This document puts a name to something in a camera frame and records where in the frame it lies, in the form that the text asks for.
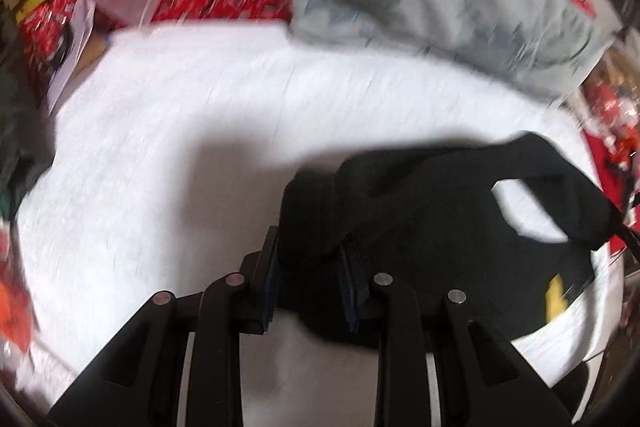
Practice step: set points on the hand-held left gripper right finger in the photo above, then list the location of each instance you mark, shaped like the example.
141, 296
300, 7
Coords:
348, 292

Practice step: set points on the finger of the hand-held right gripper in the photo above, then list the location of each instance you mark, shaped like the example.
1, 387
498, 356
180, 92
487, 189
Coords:
629, 239

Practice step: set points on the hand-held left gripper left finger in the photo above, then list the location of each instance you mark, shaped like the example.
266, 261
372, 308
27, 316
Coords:
269, 292

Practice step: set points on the black pants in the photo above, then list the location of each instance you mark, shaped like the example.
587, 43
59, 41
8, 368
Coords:
425, 207

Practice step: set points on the orange plastic item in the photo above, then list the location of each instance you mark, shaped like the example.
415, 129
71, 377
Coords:
15, 317

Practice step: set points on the dark cloth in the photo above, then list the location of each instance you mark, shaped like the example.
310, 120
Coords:
20, 127

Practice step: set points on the white paper sheet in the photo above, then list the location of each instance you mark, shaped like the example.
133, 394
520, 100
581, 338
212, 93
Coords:
70, 57

